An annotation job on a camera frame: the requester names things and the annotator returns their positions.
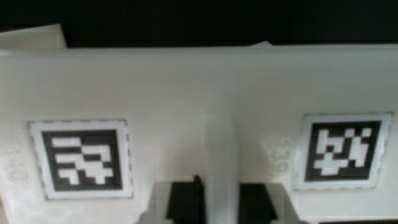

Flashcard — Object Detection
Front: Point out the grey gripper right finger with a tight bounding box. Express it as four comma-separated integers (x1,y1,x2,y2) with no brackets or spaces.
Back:
238,183,300,224

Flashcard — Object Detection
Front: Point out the white cabinet body box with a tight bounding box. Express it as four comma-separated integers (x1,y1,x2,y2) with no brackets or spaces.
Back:
0,24,67,50

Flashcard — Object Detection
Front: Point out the white door panel with knob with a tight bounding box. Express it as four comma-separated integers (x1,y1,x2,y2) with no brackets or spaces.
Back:
0,46,398,224

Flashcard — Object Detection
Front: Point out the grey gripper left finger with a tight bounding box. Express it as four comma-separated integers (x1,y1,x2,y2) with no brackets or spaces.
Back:
137,176,206,224

